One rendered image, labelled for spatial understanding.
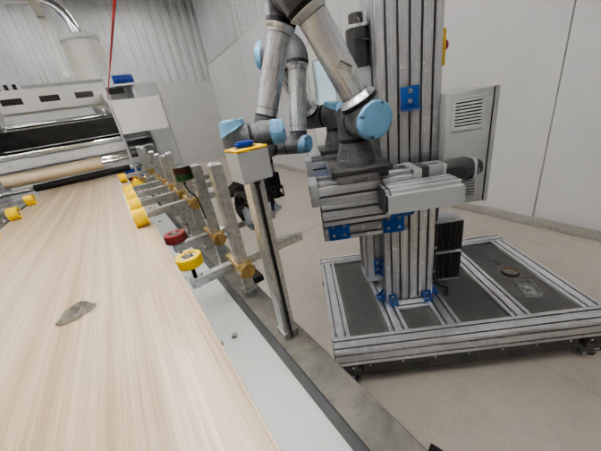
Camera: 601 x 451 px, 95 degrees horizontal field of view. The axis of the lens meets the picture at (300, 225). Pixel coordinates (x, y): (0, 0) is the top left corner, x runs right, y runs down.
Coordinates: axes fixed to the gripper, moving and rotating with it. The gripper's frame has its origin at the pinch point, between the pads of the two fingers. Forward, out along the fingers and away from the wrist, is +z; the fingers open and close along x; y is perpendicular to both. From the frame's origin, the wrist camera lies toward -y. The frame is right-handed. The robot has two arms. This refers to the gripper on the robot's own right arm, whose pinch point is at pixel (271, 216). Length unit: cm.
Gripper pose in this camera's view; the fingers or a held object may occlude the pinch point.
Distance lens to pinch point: 130.5
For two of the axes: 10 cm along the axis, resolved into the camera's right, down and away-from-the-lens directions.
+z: 1.6, 9.0, 4.0
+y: 8.1, -3.5, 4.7
